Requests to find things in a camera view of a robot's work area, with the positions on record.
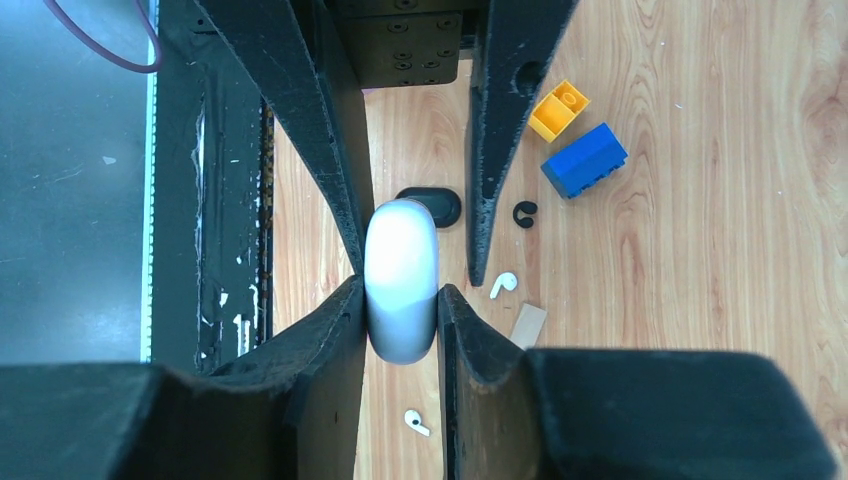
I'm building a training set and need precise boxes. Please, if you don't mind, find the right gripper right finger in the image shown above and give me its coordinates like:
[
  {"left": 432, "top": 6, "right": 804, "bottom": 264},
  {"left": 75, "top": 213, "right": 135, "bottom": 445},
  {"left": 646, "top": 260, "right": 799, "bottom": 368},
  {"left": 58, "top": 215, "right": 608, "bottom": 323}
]
[{"left": 437, "top": 285, "right": 837, "bottom": 479}]

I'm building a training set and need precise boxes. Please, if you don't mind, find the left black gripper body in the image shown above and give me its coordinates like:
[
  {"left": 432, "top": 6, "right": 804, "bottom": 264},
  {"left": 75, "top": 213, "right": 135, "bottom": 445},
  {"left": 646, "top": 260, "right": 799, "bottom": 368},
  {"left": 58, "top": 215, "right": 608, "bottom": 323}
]
[{"left": 331, "top": 0, "right": 489, "bottom": 90}]

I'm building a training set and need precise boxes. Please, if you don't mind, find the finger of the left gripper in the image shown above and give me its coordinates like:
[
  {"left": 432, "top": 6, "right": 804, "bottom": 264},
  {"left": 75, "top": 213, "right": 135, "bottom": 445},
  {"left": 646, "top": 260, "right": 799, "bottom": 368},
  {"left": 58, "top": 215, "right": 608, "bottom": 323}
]
[
  {"left": 465, "top": 0, "right": 578, "bottom": 287},
  {"left": 198, "top": 0, "right": 374, "bottom": 274}
]

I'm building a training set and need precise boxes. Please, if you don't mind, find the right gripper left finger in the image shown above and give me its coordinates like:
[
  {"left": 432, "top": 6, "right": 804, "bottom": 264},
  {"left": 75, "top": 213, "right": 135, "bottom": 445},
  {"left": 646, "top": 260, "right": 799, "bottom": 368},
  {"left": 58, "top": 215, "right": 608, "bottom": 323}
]
[{"left": 1, "top": 276, "right": 366, "bottom": 479}]

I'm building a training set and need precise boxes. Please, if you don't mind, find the white earbud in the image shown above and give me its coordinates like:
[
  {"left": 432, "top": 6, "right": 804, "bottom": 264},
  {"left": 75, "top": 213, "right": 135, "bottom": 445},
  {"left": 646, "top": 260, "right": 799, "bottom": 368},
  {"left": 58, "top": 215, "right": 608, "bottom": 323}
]
[
  {"left": 403, "top": 409, "right": 431, "bottom": 437},
  {"left": 489, "top": 271, "right": 518, "bottom": 300}
]

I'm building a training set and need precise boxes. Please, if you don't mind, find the black oval case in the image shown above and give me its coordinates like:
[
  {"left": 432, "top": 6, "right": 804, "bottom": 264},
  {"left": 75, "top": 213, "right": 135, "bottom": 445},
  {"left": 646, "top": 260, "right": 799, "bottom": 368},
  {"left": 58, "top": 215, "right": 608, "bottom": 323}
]
[{"left": 395, "top": 186, "right": 462, "bottom": 229}]

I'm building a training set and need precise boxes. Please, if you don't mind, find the yellow toy brick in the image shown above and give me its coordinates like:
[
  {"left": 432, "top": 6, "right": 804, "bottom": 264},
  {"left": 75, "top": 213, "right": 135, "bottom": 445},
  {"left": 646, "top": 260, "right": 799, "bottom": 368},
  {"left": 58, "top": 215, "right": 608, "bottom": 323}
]
[{"left": 528, "top": 80, "right": 591, "bottom": 143}]

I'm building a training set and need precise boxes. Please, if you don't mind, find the small wooden block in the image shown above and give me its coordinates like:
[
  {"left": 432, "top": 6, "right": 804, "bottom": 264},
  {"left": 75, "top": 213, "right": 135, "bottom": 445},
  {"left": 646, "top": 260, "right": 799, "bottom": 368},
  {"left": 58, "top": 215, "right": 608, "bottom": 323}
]
[{"left": 510, "top": 303, "right": 548, "bottom": 350}]

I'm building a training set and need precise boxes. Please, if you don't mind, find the blue toy brick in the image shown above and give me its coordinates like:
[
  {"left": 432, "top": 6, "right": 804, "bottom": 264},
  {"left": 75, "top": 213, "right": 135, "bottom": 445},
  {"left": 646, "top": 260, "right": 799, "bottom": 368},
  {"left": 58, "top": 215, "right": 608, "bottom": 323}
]
[{"left": 541, "top": 123, "right": 628, "bottom": 199}]

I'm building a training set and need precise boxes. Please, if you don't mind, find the black ear hook left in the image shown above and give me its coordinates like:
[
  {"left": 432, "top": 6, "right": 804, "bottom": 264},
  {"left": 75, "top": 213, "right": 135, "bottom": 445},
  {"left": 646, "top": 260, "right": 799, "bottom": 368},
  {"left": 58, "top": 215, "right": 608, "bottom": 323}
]
[{"left": 512, "top": 200, "right": 538, "bottom": 229}]

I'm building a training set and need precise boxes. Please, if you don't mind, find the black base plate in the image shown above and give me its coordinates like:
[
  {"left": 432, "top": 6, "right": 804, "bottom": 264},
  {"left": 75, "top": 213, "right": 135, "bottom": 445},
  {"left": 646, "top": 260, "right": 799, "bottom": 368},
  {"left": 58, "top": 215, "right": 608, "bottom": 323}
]
[{"left": 151, "top": 1, "right": 264, "bottom": 375}]

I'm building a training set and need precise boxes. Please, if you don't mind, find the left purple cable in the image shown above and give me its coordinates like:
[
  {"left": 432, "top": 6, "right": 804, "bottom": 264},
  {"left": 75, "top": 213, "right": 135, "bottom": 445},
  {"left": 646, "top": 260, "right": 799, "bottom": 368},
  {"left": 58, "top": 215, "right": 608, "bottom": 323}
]
[{"left": 43, "top": 0, "right": 164, "bottom": 75}]

